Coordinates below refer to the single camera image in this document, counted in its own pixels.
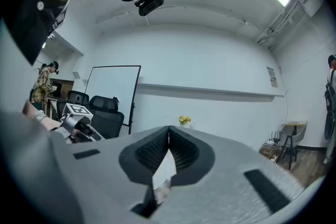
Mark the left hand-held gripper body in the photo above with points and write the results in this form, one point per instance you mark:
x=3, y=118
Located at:
x=77, y=111

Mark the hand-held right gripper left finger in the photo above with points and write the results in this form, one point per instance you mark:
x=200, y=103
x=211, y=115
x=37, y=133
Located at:
x=105, y=178

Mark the whiteboard on black stand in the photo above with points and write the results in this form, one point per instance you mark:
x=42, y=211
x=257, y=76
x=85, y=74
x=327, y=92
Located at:
x=113, y=91

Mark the person's left forearm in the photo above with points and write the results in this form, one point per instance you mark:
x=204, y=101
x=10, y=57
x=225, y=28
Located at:
x=28, y=110

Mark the person's black clothing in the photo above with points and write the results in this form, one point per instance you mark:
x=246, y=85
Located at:
x=26, y=15

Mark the black head camera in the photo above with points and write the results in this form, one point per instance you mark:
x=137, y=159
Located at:
x=151, y=4

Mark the white ceiling pipes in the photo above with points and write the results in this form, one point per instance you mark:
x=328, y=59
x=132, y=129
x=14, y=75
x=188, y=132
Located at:
x=281, y=23

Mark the person's left hand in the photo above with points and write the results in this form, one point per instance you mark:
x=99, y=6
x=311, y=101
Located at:
x=52, y=124

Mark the large white plate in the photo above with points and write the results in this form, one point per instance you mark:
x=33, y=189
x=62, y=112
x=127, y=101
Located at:
x=165, y=170

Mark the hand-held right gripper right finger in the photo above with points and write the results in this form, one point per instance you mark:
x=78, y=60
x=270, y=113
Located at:
x=225, y=191

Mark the wooden crate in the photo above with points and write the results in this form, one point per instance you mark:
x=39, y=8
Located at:
x=270, y=150

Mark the wall poster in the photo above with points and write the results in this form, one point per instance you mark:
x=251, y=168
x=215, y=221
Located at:
x=272, y=76

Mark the yellow flower bouquet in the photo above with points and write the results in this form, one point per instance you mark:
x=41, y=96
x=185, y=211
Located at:
x=185, y=119

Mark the black office chair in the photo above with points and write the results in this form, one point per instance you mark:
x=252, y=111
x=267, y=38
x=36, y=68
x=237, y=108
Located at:
x=105, y=118
x=76, y=98

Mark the small wooden table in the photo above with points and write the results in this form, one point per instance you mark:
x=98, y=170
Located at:
x=294, y=124

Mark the white router black antennas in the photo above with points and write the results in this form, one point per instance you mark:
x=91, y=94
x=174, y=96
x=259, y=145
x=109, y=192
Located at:
x=274, y=136

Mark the gray chair black legs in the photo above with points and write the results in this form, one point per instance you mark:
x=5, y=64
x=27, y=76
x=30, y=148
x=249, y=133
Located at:
x=295, y=136

